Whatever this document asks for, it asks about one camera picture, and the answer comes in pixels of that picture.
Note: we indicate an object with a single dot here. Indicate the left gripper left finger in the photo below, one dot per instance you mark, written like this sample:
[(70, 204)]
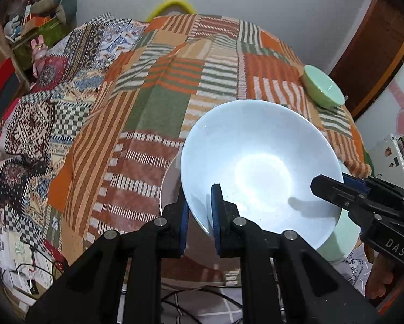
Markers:
[(118, 276)]

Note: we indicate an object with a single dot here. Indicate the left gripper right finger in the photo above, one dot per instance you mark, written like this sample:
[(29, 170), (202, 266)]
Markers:
[(283, 279)]

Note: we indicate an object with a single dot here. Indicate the mint green plate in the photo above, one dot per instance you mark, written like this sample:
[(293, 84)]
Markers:
[(342, 241)]

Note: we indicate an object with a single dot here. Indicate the white bowl with dark spots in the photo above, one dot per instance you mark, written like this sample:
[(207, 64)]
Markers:
[(264, 156)]

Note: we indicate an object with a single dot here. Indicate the mint green bowl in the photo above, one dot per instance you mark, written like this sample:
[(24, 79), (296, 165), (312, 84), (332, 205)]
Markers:
[(321, 88)]

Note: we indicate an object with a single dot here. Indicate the person's right hand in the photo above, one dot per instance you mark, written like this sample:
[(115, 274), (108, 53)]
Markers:
[(380, 277)]

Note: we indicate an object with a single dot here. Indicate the blue patterned patchwork quilt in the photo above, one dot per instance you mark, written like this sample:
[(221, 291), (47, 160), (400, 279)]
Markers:
[(40, 131)]

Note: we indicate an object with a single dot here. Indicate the brown wooden door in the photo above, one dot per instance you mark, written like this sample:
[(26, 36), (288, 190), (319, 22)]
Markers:
[(373, 57)]

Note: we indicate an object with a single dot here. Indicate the orange striped patchwork blanket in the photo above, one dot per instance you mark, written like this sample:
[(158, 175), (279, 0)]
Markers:
[(127, 95)]

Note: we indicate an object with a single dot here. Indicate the pink bunny toy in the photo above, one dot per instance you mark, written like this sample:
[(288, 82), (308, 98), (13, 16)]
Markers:
[(39, 51)]

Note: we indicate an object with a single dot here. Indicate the grey plush toy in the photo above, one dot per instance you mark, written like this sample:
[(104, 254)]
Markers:
[(64, 10)]

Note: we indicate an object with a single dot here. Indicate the yellow curved tube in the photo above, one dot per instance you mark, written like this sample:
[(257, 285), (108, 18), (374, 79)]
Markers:
[(171, 5)]

